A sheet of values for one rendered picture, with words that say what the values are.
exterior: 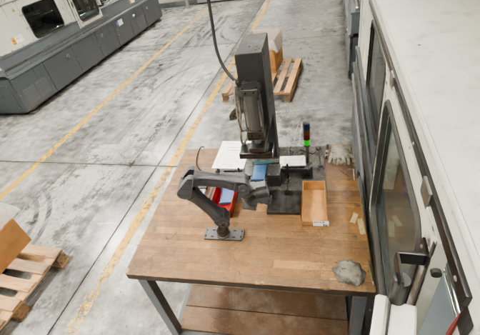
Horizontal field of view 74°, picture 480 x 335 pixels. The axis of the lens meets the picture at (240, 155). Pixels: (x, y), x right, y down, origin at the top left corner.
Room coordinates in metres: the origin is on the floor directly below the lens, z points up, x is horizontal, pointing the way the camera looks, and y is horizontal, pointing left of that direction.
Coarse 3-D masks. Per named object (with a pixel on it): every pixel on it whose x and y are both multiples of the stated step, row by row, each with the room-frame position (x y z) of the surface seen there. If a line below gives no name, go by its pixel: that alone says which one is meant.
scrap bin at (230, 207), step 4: (216, 188) 1.36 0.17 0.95; (220, 188) 1.40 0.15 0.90; (216, 192) 1.34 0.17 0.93; (220, 192) 1.36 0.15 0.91; (236, 192) 1.32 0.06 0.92; (212, 196) 1.28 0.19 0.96; (216, 196) 1.33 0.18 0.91; (220, 196) 1.33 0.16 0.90; (236, 196) 1.30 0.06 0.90; (212, 200) 1.26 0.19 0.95; (216, 200) 1.31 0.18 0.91; (232, 200) 1.23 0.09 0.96; (220, 204) 1.27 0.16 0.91; (224, 204) 1.26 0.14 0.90; (228, 204) 1.26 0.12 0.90; (232, 204) 1.21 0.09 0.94; (228, 208) 1.23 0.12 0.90; (232, 208) 1.20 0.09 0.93; (232, 212) 1.18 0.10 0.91
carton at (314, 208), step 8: (304, 184) 1.25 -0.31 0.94; (312, 184) 1.24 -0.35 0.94; (320, 184) 1.23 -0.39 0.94; (304, 192) 1.23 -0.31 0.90; (312, 192) 1.22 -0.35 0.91; (320, 192) 1.21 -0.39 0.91; (304, 200) 1.18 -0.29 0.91; (312, 200) 1.17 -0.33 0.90; (320, 200) 1.16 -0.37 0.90; (304, 208) 1.12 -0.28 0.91; (312, 208) 1.11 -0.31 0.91; (320, 208) 1.10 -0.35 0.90; (304, 216) 1.07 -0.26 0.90; (312, 216) 1.06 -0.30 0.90; (320, 216) 1.05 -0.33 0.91; (304, 224) 1.02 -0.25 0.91; (312, 224) 1.01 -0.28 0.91; (320, 224) 1.00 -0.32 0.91; (328, 224) 0.99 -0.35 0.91
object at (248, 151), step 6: (246, 144) 1.45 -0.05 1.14; (252, 144) 1.38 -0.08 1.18; (258, 144) 1.37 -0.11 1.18; (264, 144) 1.36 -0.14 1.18; (270, 144) 1.41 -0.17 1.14; (240, 150) 1.41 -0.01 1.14; (246, 150) 1.40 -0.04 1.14; (252, 150) 1.35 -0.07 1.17; (258, 150) 1.34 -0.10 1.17; (264, 150) 1.33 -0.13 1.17; (270, 150) 1.36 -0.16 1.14; (240, 156) 1.38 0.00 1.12; (246, 156) 1.37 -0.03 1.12; (252, 156) 1.36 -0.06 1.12; (258, 156) 1.35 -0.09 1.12; (264, 156) 1.34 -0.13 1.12; (270, 156) 1.33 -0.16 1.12
